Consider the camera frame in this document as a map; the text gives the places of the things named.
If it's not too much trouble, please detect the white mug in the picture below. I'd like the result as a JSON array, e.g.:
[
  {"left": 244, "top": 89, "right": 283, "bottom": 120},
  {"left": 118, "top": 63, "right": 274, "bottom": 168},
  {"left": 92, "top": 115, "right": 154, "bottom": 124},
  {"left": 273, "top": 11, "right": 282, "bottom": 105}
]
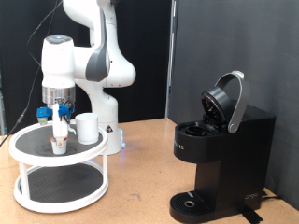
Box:
[{"left": 67, "top": 112, "right": 101, "bottom": 146}]

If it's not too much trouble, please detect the blue cable clip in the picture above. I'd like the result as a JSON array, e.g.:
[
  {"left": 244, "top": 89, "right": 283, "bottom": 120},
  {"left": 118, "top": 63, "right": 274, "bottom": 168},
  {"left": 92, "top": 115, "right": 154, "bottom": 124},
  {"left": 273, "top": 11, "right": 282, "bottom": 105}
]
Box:
[{"left": 58, "top": 103, "right": 75, "bottom": 123}]

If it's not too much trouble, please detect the Keurig lid with silver handle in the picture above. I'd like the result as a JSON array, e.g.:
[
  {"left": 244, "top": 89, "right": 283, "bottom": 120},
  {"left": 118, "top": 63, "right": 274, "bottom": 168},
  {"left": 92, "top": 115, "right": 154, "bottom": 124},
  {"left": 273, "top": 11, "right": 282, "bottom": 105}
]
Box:
[{"left": 200, "top": 70, "right": 251, "bottom": 134}]

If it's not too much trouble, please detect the orange-lidded coffee pod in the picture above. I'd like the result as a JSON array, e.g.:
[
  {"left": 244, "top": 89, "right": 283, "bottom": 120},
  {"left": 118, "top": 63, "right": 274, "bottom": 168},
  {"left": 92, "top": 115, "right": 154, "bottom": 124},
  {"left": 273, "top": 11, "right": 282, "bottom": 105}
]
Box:
[{"left": 50, "top": 136, "right": 68, "bottom": 156}]

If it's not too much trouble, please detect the black curtain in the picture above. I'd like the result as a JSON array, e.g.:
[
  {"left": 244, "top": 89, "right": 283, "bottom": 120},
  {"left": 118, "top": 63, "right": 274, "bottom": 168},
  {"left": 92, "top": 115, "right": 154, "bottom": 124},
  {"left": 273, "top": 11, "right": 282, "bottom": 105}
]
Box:
[{"left": 0, "top": 0, "right": 173, "bottom": 135}]

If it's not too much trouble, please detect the white two-tier turntable stand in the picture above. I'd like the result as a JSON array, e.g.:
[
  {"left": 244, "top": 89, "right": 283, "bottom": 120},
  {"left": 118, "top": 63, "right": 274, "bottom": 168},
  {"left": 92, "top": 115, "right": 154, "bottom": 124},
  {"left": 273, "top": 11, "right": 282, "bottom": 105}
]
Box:
[{"left": 8, "top": 119, "right": 110, "bottom": 214}]

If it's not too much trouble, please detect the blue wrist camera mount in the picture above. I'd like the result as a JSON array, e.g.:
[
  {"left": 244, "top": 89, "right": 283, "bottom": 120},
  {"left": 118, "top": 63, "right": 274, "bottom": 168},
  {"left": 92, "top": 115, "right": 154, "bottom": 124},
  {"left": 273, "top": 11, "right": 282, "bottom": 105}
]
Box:
[{"left": 36, "top": 106, "right": 53, "bottom": 126}]

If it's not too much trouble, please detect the black cable with inline connector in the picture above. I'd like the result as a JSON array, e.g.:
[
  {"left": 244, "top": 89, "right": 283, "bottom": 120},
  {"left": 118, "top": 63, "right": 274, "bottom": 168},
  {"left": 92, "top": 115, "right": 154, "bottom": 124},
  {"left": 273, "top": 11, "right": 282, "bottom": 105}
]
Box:
[{"left": 0, "top": 0, "right": 64, "bottom": 147}]

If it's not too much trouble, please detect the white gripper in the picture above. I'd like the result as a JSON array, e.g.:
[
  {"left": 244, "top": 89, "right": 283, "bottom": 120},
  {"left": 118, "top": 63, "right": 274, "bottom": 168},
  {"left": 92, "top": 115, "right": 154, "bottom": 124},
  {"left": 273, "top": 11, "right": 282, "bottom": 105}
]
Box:
[{"left": 50, "top": 104, "right": 70, "bottom": 149}]

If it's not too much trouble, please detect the black Keurig coffee machine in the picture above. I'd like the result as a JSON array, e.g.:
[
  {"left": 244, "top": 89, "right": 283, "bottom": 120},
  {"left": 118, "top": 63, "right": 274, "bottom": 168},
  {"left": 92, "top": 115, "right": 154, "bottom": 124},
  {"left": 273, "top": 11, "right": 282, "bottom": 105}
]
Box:
[{"left": 169, "top": 104, "right": 277, "bottom": 224}]

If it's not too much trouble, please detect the black tape strip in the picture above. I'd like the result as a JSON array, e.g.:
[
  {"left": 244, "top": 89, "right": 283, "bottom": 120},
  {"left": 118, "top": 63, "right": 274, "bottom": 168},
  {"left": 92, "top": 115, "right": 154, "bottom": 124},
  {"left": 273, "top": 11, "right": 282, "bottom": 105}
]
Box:
[{"left": 239, "top": 205, "right": 264, "bottom": 224}]

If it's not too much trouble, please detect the black power cord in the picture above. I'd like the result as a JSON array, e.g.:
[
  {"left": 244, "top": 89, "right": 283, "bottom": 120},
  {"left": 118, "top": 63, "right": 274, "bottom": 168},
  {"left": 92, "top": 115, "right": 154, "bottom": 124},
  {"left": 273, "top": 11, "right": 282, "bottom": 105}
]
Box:
[{"left": 261, "top": 189, "right": 281, "bottom": 202}]

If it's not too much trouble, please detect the silver metal frame post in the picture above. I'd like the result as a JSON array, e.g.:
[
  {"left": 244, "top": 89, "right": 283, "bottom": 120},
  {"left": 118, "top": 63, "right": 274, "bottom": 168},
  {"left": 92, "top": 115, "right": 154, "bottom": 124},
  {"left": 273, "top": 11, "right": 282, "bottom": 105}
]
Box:
[
  {"left": 0, "top": 69, "right": 7, "bottom": 136},
  {"left": 164, "top": 0, "right": 179, "bottom": 119}
]

